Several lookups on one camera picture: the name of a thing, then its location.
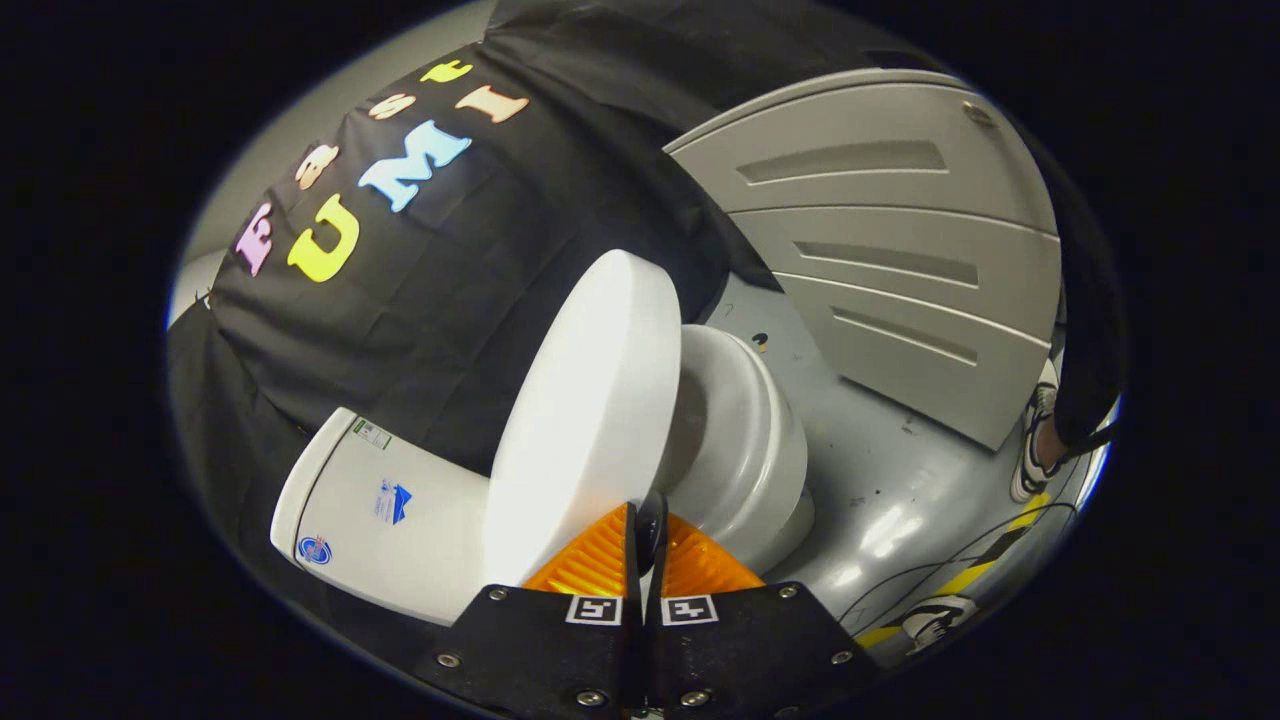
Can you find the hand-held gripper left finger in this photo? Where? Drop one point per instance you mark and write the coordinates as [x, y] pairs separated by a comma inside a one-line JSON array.
[[550, 650]]

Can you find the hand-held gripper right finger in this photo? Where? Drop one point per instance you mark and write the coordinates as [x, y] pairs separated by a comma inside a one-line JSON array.
[[740, 650]]

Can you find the white toilet lid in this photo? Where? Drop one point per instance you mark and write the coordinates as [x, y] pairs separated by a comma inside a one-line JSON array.
[[590, 400]]

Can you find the white toilet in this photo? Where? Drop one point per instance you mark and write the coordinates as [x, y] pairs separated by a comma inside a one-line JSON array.
[[390, 520]]

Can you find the white black sneaker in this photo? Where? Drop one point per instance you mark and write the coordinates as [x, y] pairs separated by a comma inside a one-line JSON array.
[[935, 622], [1030, 460]]

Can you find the yellow black floor tape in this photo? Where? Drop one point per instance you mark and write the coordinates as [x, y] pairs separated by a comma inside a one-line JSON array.
[[965, 575]]

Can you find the black backdrop cloth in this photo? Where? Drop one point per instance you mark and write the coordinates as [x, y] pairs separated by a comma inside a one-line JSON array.
[[420, 330]]

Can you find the grey drawer cabinet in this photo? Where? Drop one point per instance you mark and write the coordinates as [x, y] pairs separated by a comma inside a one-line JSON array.
[[900, 270]]

